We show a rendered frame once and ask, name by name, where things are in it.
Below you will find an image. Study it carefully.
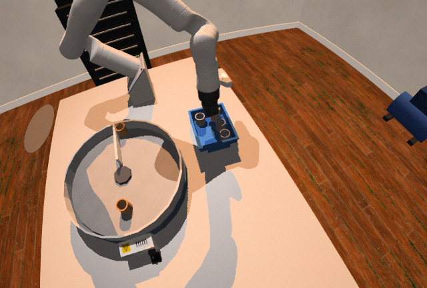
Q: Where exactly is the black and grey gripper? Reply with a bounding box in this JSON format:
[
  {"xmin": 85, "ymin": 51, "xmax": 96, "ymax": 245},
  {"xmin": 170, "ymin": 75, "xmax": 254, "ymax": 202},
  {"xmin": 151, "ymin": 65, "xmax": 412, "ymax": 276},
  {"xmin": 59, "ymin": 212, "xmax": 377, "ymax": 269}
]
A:
[{"xmin": 196, "ymin": 69, "xmax": 232, "ymax": 121}]

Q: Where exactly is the blue crate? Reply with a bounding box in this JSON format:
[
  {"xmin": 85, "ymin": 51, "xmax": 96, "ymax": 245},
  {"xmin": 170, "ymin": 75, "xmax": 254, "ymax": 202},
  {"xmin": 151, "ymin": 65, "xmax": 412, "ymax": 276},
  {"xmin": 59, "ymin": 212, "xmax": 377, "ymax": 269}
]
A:
[{"xmin": 188, "ymin": 102, "xmax": 239, "ymax": 156}]

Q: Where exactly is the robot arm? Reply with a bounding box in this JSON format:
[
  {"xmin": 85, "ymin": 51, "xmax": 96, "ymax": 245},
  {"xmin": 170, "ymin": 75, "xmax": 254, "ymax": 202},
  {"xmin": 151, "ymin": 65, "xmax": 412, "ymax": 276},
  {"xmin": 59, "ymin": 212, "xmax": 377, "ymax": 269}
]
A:
[{"xmin": 59, "ymin": 0, "xmax": 219, "ymax": 80}]

